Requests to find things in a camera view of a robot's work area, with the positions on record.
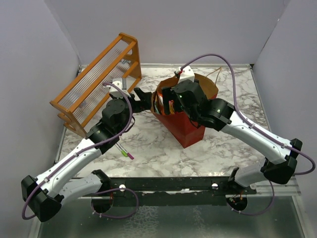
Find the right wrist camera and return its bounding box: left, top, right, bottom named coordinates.
left=174, top=66, right=195, bottom=83

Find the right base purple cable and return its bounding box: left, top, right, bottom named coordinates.
left=226, top=178, right=275, bottom=216

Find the pink marker pen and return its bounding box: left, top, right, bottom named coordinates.
left=118, top=144, right=134, bottom=160

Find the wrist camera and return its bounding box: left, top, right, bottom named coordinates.
left=109, top=77, right=130, bottom=98
left=174, top=66, right=195, bottom=83

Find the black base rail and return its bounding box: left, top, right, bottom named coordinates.
left=92, top=170, right=256, bottom=206

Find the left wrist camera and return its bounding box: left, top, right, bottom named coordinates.
left=109, top=77, right=130, bottom=98

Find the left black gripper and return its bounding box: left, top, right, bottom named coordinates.
left=112, top=88, right=152, bottom=134

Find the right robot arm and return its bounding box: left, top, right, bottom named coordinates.
left=162, top=80, right=303, bottom=194

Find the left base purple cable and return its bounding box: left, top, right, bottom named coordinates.
left=91, top=187, right=139, bottom=219

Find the red brown paper bag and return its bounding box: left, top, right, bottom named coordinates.
left=151, top=73, right=218, bottom=148

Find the orange wooden rack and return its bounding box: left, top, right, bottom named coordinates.
left=50, top=33, right=142, bottom=137

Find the green marker pen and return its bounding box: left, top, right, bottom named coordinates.
left=115, top=144, right=128, bottom=157

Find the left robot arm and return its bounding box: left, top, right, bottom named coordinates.
left=21, top=88, right=152, bottom=222

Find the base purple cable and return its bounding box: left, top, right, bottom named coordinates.
left=226, top=178, right=275, bottom=216
left=91, top=187, right=139, bottom=219

